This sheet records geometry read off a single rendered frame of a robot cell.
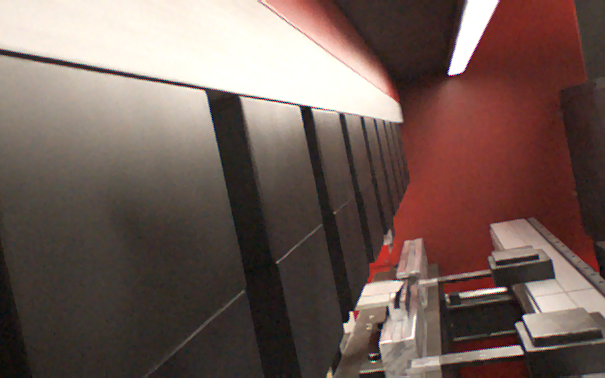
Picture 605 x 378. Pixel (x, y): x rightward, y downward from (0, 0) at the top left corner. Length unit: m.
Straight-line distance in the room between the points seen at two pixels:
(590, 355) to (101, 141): 0.76
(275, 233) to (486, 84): 1.91
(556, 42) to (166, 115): 2.07
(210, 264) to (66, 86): 0.09
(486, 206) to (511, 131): 0.25
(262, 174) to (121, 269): 0.17
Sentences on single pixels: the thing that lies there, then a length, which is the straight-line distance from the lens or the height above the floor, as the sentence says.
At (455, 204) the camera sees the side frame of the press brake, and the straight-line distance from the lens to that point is 2.24.
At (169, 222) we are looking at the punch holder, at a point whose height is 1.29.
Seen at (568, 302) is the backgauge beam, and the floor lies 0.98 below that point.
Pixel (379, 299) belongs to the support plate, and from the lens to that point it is 1.35.
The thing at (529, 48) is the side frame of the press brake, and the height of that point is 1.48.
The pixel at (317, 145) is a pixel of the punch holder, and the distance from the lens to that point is 0.53.
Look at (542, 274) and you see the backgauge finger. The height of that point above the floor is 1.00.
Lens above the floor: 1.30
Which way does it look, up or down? 3 degrees down
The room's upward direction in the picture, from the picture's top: 12 degrees counter-clockwise
